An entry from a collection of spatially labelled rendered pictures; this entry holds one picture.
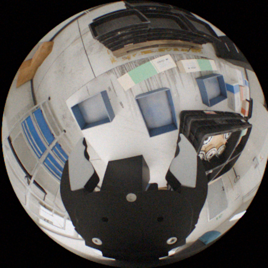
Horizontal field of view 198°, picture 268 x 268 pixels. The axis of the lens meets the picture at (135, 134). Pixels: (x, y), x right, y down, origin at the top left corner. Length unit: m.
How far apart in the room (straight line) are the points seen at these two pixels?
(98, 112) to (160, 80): 0.35
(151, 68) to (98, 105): 0.31
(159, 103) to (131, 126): 0.19
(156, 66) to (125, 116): 0.29
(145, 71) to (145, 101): 0.15
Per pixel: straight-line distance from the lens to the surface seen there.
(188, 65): 0.43
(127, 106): 0.44
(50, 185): 2.67
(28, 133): 1.74
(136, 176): 0.53
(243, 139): 1.06
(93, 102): 0.49
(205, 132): 0.32
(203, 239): 0.24
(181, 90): 0.47
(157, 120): 0.47
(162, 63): 0.38
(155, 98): 0.43
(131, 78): 0.36
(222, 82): 0.61
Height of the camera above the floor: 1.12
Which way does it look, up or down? 55 degrees down
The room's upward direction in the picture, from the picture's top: 175 degrees counter-clockwise
